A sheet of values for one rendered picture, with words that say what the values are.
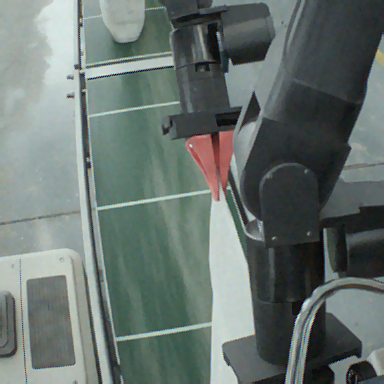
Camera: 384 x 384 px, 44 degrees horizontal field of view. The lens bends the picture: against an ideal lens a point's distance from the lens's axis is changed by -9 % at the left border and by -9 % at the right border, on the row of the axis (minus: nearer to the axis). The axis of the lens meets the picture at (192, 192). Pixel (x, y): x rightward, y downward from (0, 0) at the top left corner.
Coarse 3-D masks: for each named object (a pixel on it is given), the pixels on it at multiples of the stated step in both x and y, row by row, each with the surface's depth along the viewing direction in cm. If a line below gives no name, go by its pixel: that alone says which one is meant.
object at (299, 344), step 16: (320, 288) 18; (336, 288) 18; (352, 288) 19; (368, 288) 20; (304, 304) 17; (320, 304) 17; (304, 320) 16; (304, 336) 16; (304, 352) 16; (288, 368) 16
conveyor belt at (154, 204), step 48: (96, 96) 178; (144, 96) 177; (96, 144) 161; (144, 144) 161; (96, 192) 148; (144, 192) 148; (192, 192) 148; (144, 240) 137; (192, 240) 137; (144, 288) 127; (192, 288) 127; (144, 336) 118; (192, 336) 118
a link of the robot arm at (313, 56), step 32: (320, 0) 25; (352, 0) 25; (288, 32) 27; (320, 32) 25; (352, 32) 25; (288, 64) 26; (320, 64) 26; (352, 64) 26; (256, 96) 32; (288, 96) 27; (320, 96) 27; (352, 96) 27; (256, 128) 28; (288, 128) 28; (320, 128) 27; (352, 128) 28; (256, 160) 29; (320, 160) 28; (256, 192) 30; (320, 192) 29
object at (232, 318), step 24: (216, 216) 61; (216, 240) 63; (240, 240) 51; (216, 264) 66; (240, 264) 51; (216, 288) 69; (240, 288) 53; (216, 312) 69; (240, 312) 55; (216, 336) 67; (240, 336) 57; (216, 360) 66
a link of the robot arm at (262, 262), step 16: (256, 224) 36; (256, 240) 33; (320, 240) 34; (336, 240) 33; (256, 256) 34; (272, 256) 33; (288, 256) 33; (304, 256) 33; (320, 256) 34; (336, 256) 34; (256, 272) 34; (272, 272) 33; (288, 272) 33; (304, 272) 33; (320, 272) 34; (336, 272) 35; (256, 288) 35; (272, 288) 34; (288, 288) 33; (304, 288) 33
